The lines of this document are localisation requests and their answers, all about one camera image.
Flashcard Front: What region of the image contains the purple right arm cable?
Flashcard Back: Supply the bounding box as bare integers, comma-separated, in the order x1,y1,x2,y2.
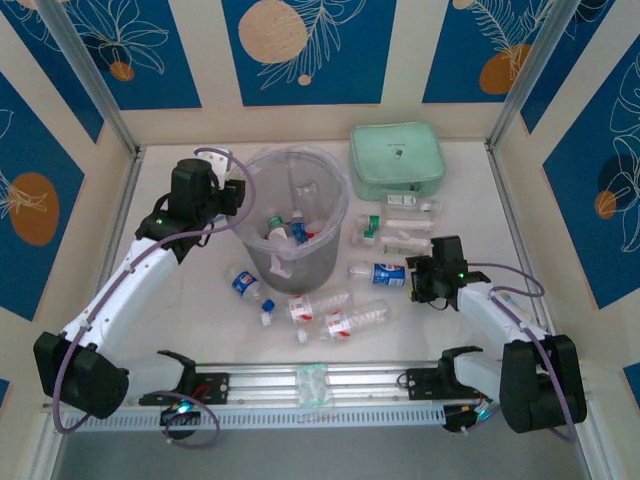
444,262,584,446

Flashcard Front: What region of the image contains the clear bottle green white label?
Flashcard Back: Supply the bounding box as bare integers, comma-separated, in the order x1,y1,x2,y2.
384,193,444,215
380,234,432,256

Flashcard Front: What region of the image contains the clear tape patch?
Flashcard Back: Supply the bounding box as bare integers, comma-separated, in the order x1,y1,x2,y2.
296,364,330,410

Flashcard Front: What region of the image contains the mint green zip pouch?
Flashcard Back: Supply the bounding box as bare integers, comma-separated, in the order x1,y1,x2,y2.
348,122,447,201

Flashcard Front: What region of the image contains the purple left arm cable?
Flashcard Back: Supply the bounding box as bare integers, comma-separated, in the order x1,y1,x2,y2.
52,146,257,449

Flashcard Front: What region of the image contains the large Pepsi bottle blue label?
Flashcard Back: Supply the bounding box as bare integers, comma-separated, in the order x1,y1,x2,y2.
348,259,408,290

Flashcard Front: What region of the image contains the black base electronics module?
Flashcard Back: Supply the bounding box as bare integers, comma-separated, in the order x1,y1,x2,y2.
158,399,202,427
442,399,501,435

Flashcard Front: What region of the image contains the transparent plastic bin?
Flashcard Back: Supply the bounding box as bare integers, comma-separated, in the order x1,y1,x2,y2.
238,147,351,295

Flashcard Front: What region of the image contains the small Pepsi bottle blue cap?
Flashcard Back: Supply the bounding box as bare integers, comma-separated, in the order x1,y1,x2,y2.
230,267,277,312

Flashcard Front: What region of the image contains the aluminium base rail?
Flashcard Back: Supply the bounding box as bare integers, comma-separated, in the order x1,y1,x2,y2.
42,360,594,416

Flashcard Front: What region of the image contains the clear bottle red white label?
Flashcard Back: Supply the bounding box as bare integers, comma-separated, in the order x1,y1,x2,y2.
297,298,392,344
258,291,355,327

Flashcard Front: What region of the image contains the grey slotted cable duct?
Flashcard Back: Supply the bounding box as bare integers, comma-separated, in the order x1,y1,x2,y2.
64,403,447,432

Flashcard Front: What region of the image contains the aluminium frame post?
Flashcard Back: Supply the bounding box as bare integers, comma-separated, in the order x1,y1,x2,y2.
485,0,586,151
37,0,144,157

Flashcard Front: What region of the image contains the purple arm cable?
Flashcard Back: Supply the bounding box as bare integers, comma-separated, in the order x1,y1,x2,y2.
52,146,257,449
444,262,584,446

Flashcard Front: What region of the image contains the aluminium side rail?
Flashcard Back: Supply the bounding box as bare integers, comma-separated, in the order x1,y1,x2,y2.
485,142,559,346
97,147,147,321

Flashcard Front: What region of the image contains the clear bottle blue label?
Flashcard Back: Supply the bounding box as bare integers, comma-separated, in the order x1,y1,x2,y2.
289,209,309,246

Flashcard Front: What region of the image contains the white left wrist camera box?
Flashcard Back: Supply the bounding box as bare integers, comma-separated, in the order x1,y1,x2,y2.
193,147,234,176

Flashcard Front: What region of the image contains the clear plastic bottle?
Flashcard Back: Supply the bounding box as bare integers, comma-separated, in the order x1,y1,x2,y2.
382,215,435,234

